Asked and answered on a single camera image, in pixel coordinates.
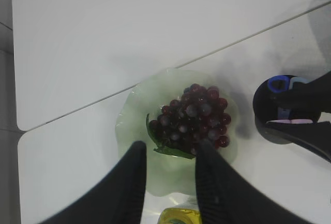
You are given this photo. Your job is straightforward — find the purple artificial grape bunch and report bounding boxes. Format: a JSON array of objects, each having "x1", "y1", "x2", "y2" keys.
[{"x1": 146, "y1": 83, "x2": 232, "y2": 159}]

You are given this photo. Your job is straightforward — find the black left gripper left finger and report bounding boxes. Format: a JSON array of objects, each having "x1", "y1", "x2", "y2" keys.
[{"x1": 43, "y1": 141, "x2": 147, "y2": 223}]

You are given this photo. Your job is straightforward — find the blue scissors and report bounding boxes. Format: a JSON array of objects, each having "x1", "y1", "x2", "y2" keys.
[{"x1": 267, "y1": 74, "x2": 311, "y2": 120}]

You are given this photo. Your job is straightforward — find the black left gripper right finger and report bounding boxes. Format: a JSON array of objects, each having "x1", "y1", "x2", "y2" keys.
[{"x1": 195, "y1": 140, "x2": 307, "y2": 223}]

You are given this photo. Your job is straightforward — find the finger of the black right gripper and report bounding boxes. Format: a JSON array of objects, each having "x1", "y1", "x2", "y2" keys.
[
  {"x1": 275, "y1": 72, "x2": 330, "y2": 113},
  {"x1": 265, "y1": 122, "x2": 330, "y2": 162}
]

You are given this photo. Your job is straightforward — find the pink purple scissors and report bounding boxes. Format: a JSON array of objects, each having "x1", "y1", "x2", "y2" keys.
[{"x1": 266, "y1": 119, "x2": 313, "y2": 125}]

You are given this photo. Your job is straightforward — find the green wavy glass bowl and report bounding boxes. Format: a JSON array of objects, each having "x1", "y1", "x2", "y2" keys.
[{"x1": 115, "y1": 69, "x2": 239, "y2": 197}]

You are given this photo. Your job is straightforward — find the yellow tea bottle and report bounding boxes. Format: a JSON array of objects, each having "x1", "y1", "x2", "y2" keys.
[{"x1": 157, "y1": 207, "x2": 202, "y2": 224}]

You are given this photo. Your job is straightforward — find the black mesh pen holder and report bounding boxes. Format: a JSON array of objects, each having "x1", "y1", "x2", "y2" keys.
[{"x1": 252, "y1": 80, "x2": 321, "y2": 145}]

